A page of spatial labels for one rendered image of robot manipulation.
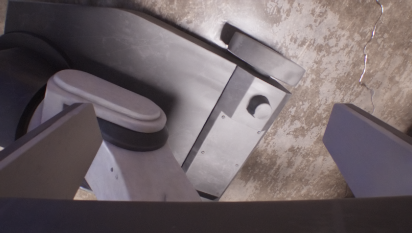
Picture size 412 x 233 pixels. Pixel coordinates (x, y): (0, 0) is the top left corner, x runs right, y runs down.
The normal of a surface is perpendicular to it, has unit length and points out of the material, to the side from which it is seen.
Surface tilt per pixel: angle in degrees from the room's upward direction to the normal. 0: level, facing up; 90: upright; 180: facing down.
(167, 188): 90
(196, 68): 0
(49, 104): 0
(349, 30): 0
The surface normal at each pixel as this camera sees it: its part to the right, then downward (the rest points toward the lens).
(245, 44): -0.63, -0.04
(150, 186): 0.44, -0.82
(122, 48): 0.04, 0.43
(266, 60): -0.22, 0.26
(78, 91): 0.34, -0.27
